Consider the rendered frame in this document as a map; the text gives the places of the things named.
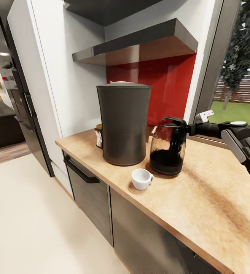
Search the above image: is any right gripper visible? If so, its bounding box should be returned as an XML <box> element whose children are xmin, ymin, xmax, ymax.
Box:
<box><xmin>184</xmin><ymin>121</ymin><xmax>212</xmax><ymax>137</ymax></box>

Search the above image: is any electric kettle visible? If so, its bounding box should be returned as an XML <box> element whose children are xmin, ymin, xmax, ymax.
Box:
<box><xmin>149</xmin><ymin>117</ymin><xmax>188</xmax><ymax>176</ymax></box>

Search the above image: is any bottle of coffee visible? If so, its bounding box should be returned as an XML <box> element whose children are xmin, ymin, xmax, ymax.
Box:
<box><xmin>94</xmin><ymin>124</ymin><xmax>103</xmax><ymax>150</ymax></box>

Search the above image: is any coffee cup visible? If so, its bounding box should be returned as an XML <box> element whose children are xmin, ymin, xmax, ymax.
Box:
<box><xmin>131</xmin><ymin>169</ymin><xmax>154</xmax><ymax>190</ymax></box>

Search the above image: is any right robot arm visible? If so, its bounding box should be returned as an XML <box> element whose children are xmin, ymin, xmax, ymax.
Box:
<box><xmin>184</xmin><ymin>110</ymin><xmax>250</xmax><ymax>174</ymax></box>

